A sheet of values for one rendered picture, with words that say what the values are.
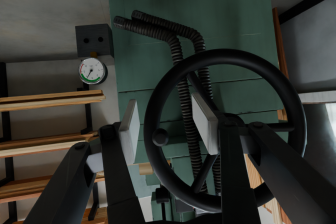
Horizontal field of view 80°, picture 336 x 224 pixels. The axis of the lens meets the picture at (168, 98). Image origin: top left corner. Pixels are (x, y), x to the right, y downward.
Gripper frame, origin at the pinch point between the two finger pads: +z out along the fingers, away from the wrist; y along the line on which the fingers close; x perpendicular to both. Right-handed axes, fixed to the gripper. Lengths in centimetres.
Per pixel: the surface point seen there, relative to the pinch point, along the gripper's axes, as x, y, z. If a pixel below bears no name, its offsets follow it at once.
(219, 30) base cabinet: 6.7, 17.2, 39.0
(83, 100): -59, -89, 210
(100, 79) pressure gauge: -1.2, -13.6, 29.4
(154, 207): -62, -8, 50
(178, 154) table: -17.4, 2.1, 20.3
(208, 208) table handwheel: -20.9, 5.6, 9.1
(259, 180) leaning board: -166, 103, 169
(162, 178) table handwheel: -15.6, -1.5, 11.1
